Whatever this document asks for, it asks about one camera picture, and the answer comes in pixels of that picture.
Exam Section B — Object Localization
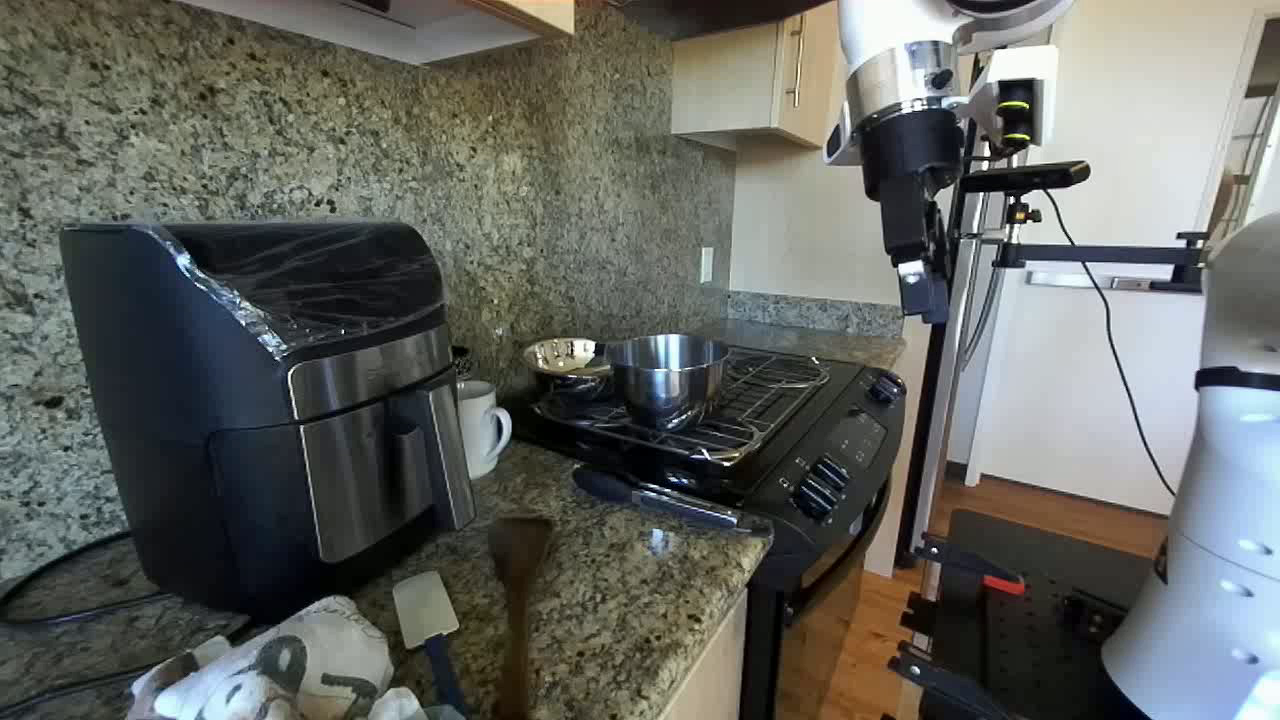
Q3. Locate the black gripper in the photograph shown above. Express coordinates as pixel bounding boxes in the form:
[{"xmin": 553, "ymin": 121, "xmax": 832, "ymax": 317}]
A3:
[{"xmin": 858, "ymin": 103, "xmax": 974, "ymax": 329}]

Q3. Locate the black electric stove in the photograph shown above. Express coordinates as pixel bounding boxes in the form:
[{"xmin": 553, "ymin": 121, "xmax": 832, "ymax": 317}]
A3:
[{"xmin": 512, "ymin": 338, "xmax": 912, "ymax": 720}]

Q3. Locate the cream upper cabinet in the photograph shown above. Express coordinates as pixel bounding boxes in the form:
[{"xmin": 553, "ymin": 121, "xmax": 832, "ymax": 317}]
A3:
[
  {"xmin": 669, "ymin": 2, "xmax": 846, "ymax": 151},
  {"xmin": 179, "ymin": 0, "xmax": 579, "ymax": 68}
]

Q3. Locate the cream cabinet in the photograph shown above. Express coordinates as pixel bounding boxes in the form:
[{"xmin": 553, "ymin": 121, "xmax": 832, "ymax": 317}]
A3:
[
  {"xmin": 658, "ymin": 590, "xmax": 756, "ymax": 720},
  {"xmin": 179, "ymin": 0, "xmax": 579, "ymax": 68},
  {"xmin": 669, "ymin": 2, "xmax": 846, "ymax": 151}
]

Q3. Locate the stainless steel pot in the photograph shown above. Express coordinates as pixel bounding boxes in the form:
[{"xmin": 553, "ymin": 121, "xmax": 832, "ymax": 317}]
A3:
[{"xmin": 606, "ymin": 330, "xmax": 732, "ymax": 427}]

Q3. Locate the shiny steel bowl pan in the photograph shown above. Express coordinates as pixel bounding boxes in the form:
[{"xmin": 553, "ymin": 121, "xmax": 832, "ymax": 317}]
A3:
[{"xmin": 522, "ymin": 330, "xmax": 612, "ymax": 385}]

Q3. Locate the cream lower cabinet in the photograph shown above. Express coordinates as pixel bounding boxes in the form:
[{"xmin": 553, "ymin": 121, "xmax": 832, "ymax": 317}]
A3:
[{"xmin": 658, "ymin": 590, "xmax": 756, "ymax": 720}]

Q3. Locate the white ceramic mug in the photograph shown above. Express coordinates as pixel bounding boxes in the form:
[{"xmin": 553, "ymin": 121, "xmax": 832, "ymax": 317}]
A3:
[{"xmin": 453, "ymin": 377, "xmax": 517, "ymax": 483}]

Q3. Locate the wooden spatula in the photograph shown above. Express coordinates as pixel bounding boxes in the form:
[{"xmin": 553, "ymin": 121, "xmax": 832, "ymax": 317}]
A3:
[{"xmin": 486, "ymin": 510, "xmax": 560, "ymax": 720}]

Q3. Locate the black coffee maker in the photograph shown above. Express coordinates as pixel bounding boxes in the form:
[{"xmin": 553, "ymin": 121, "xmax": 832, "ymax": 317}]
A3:
[{"xmin": 57, "ymin": 217, "xmax": 482, "ymax": 616}]

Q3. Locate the black stereo camera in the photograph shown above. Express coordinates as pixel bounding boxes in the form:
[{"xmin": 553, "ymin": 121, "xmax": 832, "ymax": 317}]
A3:
[{"xmin": 962, "ymin": 157, "xmax": 1097, "ymax": 199}]

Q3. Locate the black camera stand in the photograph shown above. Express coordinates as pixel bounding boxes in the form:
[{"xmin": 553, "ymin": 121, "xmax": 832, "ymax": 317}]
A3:
[{"xmin": 912, "ymin": 165, "xmax": 1214, "ymax": 572}]

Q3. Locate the thin black camera cable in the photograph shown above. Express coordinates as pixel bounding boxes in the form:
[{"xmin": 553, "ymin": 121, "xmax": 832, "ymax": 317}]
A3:
[{"xmin": 1038, "ymin": 184, "xmax": 1184, "ymax": 503}]

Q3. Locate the red handled clamp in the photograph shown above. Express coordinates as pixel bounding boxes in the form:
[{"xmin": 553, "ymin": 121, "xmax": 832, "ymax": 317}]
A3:
[{"xmin": 915, "ymin": 533, "xmax": 1033, "ymax": 600}]

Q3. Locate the white spatula with blue handle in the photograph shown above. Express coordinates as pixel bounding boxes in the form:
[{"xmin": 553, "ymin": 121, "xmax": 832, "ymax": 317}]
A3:
[{"xmin": 389, "ymin": 566, "xmax": 474, "ymax": 720}]

